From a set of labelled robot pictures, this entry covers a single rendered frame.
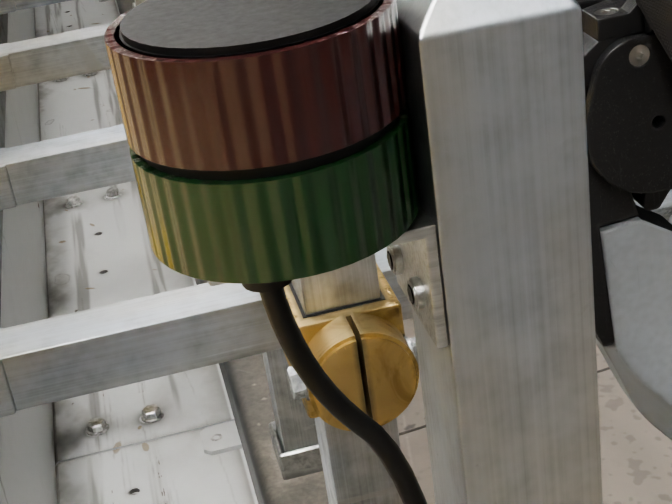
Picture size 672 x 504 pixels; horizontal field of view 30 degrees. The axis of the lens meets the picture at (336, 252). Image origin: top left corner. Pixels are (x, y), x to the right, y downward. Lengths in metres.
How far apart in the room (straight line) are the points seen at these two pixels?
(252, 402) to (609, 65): 0.70
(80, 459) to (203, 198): 0.89
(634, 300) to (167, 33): 0.18
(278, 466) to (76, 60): 0.38
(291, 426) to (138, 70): 0.66
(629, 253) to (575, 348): 0.08
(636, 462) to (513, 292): 1.77
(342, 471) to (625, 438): 1.51
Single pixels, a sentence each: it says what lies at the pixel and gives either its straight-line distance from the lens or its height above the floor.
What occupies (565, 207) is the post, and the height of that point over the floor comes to 1.13.
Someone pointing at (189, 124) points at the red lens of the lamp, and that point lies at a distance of 0.24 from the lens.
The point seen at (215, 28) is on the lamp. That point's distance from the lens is 0.25.
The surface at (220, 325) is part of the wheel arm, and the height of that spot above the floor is 0.95.
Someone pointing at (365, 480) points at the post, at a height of 0.87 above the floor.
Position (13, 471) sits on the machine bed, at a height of 0.76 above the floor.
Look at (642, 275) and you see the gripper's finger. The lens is 0.38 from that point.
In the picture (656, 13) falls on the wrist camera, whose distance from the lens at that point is 0.33.
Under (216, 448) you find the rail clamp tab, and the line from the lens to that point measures 1.09.
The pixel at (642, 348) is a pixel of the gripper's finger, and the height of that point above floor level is 1.04.
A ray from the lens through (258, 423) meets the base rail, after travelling 0.98.
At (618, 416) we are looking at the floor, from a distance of 2.15.
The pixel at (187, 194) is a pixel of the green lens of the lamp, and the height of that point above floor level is 1.15.
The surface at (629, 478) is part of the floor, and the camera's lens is 2.02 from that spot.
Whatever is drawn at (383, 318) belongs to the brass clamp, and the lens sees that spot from 0.56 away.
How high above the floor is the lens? 1.25
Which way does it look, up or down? 27 degrees down
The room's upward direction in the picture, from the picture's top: 8 degrees counter-clockwise
